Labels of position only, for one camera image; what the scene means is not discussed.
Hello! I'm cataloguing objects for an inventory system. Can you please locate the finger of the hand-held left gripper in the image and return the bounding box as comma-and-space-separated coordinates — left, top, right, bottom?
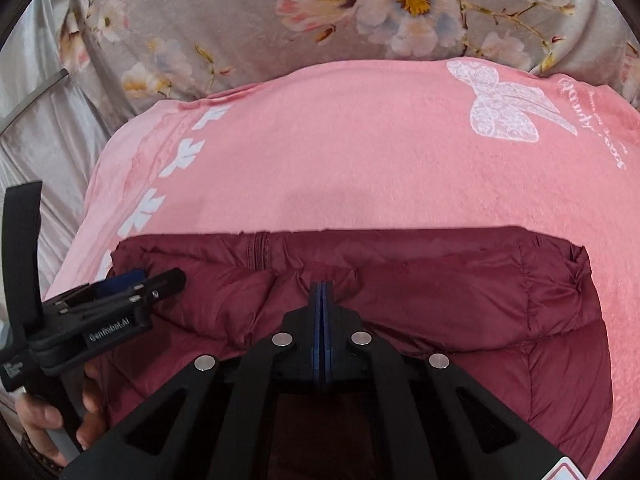
44, 268, 187, 314
90, 269, 149, 297

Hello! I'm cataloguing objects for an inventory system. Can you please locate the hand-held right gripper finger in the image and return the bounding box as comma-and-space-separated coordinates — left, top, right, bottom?
65, 282, 321, 480
321, 283, 566, 480

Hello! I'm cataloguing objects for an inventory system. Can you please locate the maroon puffer jacket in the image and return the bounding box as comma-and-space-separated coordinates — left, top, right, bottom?
95, 225, 615, 480

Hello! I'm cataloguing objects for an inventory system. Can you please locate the silver satin curtain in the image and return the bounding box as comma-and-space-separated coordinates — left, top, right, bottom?
0, 0, 117, 411

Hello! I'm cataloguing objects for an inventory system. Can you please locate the pink printed blanket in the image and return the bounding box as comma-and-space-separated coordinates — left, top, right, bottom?
45, 57, 640, 480

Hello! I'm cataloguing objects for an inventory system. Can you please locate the grey metal bar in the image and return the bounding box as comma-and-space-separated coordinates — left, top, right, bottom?
0, 69, 70, 133

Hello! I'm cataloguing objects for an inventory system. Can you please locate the grey floral blanket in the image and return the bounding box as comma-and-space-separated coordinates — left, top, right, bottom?
60, 0, 640, 106

